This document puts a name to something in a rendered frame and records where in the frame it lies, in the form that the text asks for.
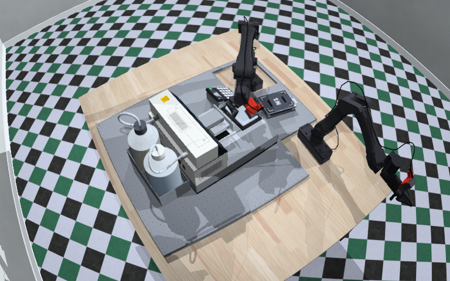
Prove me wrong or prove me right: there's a white multi-well plate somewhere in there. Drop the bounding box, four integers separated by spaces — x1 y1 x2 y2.
225 106 258 126

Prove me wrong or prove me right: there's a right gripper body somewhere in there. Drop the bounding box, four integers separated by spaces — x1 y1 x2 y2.
226 91 263 115

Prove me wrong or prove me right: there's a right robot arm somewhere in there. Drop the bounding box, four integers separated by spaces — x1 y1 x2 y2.
232 20 263 105

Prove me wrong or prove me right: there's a dark grey rectangular frame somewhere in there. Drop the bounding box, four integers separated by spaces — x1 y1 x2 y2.
257 90 296 119

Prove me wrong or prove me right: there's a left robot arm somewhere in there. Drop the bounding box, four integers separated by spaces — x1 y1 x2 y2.
299 92 403 183

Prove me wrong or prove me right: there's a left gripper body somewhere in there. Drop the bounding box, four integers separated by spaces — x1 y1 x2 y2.
387 169 414 201

